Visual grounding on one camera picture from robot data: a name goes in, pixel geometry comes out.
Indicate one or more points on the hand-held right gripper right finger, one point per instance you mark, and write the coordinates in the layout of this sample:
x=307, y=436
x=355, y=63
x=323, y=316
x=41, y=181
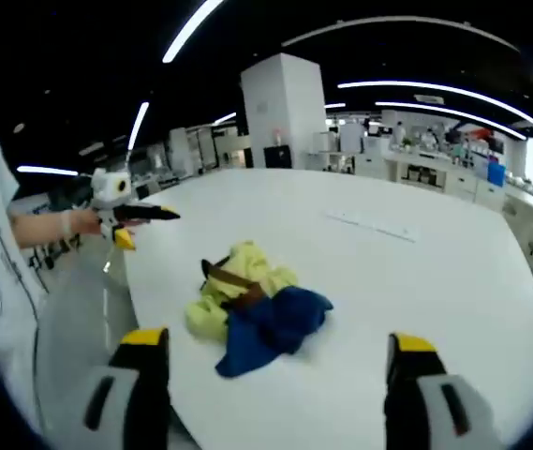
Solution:
x=423, y=398

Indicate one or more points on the black cabinet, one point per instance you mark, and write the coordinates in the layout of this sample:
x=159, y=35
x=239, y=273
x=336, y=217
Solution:
x=277, y=156

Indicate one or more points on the white lab counter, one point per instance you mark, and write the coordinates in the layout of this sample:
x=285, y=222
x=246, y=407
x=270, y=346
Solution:
x=458, y=180

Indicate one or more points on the yellow and blue garment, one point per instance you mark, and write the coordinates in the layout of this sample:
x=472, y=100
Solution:
x=266, y=319

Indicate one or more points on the white ceiling light strip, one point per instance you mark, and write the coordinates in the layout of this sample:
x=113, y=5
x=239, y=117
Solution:
x=444, y=111
x=444, y=89
x=188, y=30
x=46, y=170
x=137, y=125

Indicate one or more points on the blue plastic bin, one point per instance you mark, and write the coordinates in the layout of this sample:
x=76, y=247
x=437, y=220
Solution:
x=495, y=174

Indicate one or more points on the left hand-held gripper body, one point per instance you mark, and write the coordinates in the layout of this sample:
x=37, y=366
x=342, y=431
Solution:
x=107, y=187

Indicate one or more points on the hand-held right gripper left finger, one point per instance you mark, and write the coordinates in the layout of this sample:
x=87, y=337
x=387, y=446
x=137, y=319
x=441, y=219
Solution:
x=128, y=394

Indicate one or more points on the person's left hand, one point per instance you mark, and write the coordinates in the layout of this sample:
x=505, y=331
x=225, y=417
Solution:
x=85, y=221

